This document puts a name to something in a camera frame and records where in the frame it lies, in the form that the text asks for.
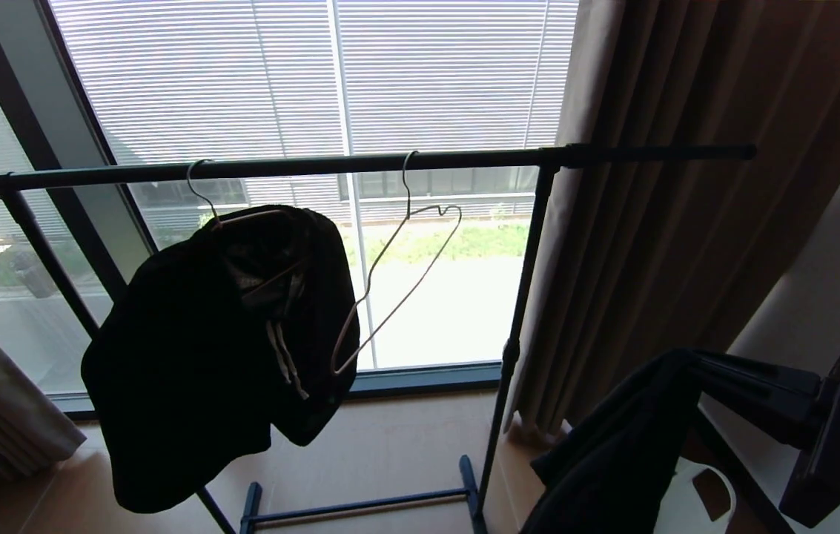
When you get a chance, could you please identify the black shorts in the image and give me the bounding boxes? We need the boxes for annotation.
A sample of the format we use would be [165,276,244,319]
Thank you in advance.
[81,205,361,514]

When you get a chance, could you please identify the pink clothes hanger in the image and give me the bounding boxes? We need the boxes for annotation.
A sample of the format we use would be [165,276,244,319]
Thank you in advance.
[331,151,463,376]
[186,159,311,306]

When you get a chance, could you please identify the black clothes rack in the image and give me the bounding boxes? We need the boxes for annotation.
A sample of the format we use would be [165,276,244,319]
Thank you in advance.
[0,145,756,534]

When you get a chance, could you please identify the window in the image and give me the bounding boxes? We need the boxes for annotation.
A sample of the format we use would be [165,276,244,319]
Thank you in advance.
[0,0,581,416]

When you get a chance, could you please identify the black garment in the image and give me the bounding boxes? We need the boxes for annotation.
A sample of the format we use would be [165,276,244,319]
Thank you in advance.
[520,349,704,534]

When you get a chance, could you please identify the white laundry basket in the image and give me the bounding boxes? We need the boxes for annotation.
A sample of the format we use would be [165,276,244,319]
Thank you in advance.
[653,458,738,534]

